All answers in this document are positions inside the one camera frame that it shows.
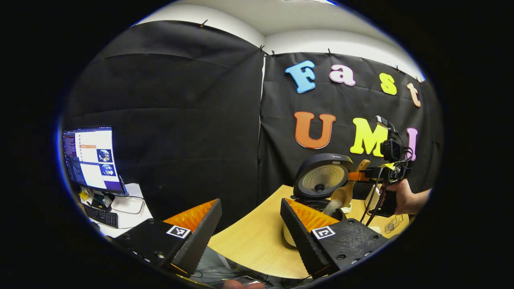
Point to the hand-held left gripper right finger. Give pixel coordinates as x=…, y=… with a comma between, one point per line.
x=301, y=237

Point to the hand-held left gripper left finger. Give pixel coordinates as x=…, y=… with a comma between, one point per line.
x=202, y=237

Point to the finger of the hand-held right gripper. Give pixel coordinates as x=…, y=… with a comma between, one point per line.
x=361, y=176

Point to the wooden spoon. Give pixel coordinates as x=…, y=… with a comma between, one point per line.
x=341, y=196

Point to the dark blue rice cooker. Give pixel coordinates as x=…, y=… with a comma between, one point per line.
x=321, y=176

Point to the white rice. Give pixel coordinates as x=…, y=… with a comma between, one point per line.
x=332, y=208

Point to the clear chopstick holder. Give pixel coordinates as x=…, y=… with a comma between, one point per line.
x=394, y=224

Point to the white tray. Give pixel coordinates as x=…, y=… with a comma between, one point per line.
x=127, y=205

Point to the black keyboard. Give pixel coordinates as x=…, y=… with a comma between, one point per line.
x=100, y=216

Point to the black backdrop cloth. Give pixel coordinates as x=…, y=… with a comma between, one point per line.
x=180, y=120

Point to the computer monitor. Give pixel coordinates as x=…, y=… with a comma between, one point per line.
x=94, y=158

